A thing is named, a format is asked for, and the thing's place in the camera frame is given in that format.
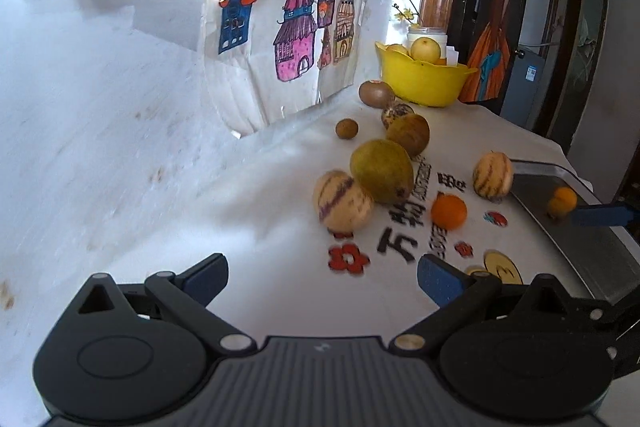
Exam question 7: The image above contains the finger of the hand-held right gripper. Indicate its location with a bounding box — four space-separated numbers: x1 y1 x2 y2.
570 203 637 229

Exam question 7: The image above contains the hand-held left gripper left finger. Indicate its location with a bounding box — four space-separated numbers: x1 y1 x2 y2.
75 253 258 355

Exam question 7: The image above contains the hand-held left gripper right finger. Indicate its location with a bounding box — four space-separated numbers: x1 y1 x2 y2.
389 254 576 355

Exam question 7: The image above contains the small yellow-orange citrus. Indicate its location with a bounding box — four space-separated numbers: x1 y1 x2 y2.
547 187 579 220

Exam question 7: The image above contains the grey metal tray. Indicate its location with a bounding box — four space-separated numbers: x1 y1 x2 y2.
509 159 640 304

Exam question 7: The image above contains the brown kiwi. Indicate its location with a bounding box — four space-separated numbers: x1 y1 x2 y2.
358 80 396 109

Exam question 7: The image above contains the orange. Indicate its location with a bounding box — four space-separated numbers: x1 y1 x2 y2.
430 193 468 230

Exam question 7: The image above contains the printed white tablecloth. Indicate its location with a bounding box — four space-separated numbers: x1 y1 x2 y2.
190 99 593 340

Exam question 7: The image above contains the striped cream pepino melon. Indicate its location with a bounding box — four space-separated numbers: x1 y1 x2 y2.
313 170 374 234
472 151 514 200

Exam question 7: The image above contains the large green pear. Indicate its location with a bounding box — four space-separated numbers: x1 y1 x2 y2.
349 139 416 206

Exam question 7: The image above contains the grey cabinet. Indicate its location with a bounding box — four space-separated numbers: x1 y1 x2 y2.
500 47 547 128

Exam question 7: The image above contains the brown pear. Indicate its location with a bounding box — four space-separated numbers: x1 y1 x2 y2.
386 113 431 159

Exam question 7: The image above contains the speckled passion fruit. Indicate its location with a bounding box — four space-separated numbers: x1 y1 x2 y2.
381 103 416 129

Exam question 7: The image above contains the dark wooden door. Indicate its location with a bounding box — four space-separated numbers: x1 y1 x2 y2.
520 0 615 148

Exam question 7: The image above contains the yellow plastic bowl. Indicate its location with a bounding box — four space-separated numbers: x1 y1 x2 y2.
375 42 478 108

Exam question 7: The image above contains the white jar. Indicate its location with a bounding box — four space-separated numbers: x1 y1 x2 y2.
406 26 448 54

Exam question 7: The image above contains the colourful houses drawing sheet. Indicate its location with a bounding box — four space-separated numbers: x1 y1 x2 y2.
200 0 392 142

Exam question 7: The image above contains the yellow flower sprig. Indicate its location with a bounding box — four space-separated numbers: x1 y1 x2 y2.
392 0 421 28

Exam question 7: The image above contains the dark figure wall poster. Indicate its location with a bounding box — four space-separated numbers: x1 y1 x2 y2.
457 0 534 105

